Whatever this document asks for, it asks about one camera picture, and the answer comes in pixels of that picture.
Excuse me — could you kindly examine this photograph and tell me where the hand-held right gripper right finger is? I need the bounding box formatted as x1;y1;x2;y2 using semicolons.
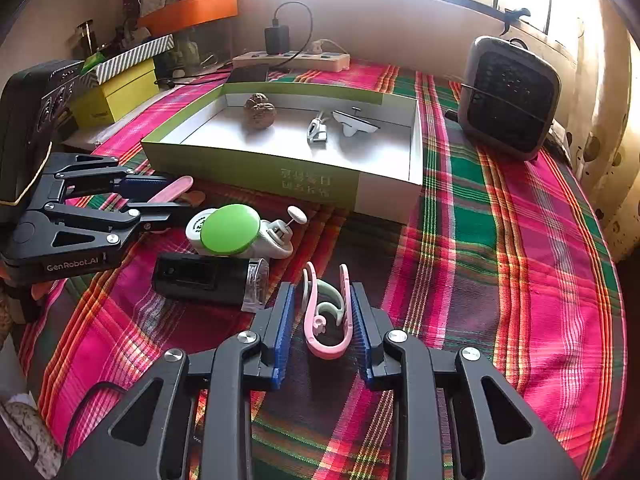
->
349;281;583;480

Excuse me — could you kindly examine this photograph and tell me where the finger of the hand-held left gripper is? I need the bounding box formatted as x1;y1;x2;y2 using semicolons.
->
42;152;173;206
12;201;205;262

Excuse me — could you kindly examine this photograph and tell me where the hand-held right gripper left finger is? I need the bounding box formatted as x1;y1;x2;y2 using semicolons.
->
55;281;297;480

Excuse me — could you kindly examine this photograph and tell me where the white bottle cap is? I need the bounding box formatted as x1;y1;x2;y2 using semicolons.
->
185;208;221;256

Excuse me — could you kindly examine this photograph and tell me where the pink green hook clip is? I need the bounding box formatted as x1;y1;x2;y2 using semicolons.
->
301;261;352;360

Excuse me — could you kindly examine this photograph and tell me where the green white mushroom lamp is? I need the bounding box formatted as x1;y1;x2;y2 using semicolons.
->
200;203;308;261

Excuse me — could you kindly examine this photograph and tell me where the black battery charger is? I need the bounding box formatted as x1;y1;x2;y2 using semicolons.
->
151;253;271;312

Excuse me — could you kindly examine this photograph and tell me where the green white cardboard box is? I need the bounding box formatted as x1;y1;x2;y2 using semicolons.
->
141;81;425;225

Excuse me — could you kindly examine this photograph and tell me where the short white usb cable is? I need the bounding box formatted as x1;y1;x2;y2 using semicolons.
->
306;111;328;147

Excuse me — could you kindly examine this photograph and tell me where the black white round gadget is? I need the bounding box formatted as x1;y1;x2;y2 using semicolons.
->
332;106;381;137

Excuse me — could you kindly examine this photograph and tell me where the yellow cardboard box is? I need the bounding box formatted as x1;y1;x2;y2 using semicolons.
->
70;57;161;128

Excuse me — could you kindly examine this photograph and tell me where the metal cup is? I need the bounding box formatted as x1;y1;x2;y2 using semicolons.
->
75;20;98;58

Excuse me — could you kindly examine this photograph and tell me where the glass tank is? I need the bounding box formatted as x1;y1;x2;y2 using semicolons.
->
155;22;236;78

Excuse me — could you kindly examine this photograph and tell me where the plaid tablecloth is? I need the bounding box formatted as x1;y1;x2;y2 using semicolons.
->
17;57;628;480

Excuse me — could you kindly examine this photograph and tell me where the black smartphone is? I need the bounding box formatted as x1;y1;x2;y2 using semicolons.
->
226;66;271;85

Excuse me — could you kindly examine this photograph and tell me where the white power strip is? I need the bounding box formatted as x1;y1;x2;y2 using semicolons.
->
232;50;351;73

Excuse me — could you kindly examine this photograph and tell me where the grey space heater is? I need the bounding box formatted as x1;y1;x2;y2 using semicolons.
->
460;36;562;162

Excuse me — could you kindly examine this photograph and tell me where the beige dotted curtain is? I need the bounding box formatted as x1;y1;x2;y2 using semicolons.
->
565;35;640;261

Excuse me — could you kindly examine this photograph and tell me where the black window latch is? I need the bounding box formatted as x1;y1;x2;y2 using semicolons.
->
497;7;532;36

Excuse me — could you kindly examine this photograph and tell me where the black charging cable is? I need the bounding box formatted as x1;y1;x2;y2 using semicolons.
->
155;1;314;86

